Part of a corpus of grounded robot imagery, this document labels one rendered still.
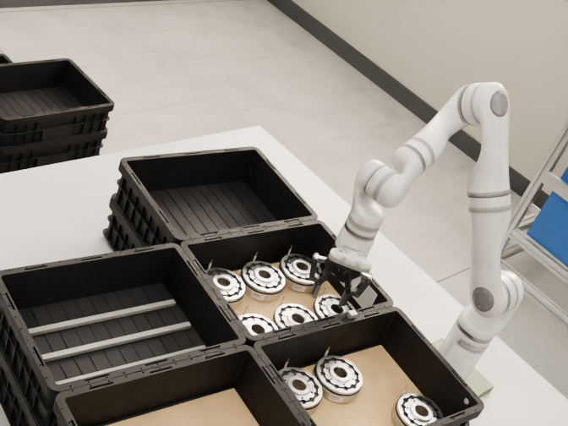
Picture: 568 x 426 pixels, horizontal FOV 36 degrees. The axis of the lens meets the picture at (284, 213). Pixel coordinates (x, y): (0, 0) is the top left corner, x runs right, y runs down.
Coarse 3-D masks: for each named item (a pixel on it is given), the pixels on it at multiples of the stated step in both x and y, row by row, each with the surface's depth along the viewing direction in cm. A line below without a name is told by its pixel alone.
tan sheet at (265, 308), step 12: (276, 264) 204; (288, 288) 198; (324, 288) 202; (252, 300) 191; (276, 300) 193; (288, 300) 195; (300, 300) 196; (312, 300) 197; (240, 312) 186; (252, 312) 188; (264, 312) 189
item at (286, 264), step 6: (282, 258) 201; (288, 258) 202; (294, 258) 202; (300, 258) 203; (306, 258) 204; (282, 264) 199; (288, 264) 200; (282, 270) 198; (288, 270) 198; (294, 270) 199; (318, 270) 202; (288, 276) 197; (294, 276) 197; (300, 276) 198; (306, 276) 199; (300, 282) 196; (306, 282) 197; (312, 282) 197
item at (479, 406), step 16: (336, 320) 179; (352, 320) 180; (288, 336) 171; (432, 352) 181; (272, 368) 162; (448, 368) 178; (464, 384) 176; (480, 400) 174; (304, 416) 155; (448, 416) 167; (464, 416) 168
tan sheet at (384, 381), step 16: (368, 352) 189; (384, 352) 191; (304, 368) 179; (368, 368) 185; (384, 368) 187; (400, 368) 189; (368, 384) 181; (384, 384) 183; (400, 384) 185; (368, 400) 178; (384, 400) 179; (320, 416) 170; (336, 416) 171; (352, 416) 173; (368, 416) 174; (384, 416) 176
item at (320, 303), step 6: (330, 294) 196; (318, 300) 193; (324, 300) 194; (330, 300) 194; (336, 300) 195; (318, 306) 191; (324, 306) 192; (348, 306) 195; (318, 312) 190; (324, 312) 190
